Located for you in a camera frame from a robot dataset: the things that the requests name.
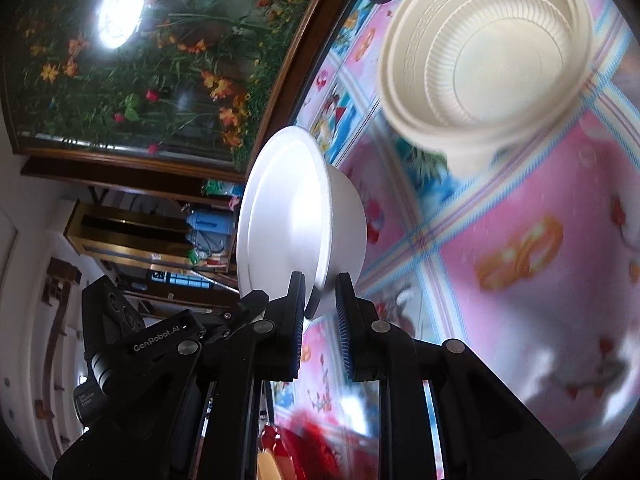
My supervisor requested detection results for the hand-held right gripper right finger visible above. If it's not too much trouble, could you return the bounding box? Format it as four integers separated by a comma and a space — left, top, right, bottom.
335, 272, 581, 480

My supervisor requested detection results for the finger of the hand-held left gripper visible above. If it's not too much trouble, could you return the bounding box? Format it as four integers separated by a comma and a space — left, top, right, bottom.
200, 290, 271, 343

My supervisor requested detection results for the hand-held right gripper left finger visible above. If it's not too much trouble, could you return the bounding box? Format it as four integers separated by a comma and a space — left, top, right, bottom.
52, 271, 307, 480

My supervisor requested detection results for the white foam bowl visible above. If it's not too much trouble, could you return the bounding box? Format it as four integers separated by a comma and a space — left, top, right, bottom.
236, 125, 368, 321

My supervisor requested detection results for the large red gold-rimmed plate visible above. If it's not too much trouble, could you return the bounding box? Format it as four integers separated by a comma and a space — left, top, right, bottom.
257, 410, 361, 480

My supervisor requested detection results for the blue water jug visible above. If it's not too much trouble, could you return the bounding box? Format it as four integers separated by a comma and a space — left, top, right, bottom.
187, 210, 236, 238

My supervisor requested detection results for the wooden cabinet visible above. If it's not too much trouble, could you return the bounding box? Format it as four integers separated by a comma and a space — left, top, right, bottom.
64, 199, 241, 281

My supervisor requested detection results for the printed fruit pattern tablecloth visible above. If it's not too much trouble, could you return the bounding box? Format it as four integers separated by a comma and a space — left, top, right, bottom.
265, 0, 640, 480

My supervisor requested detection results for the wooden wall ornament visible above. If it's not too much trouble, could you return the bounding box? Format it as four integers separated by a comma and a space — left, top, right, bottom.
35, 257, 83, 426

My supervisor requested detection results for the framed flower wall painting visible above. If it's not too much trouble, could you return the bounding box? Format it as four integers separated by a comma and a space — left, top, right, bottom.
2, 0, 351, 183

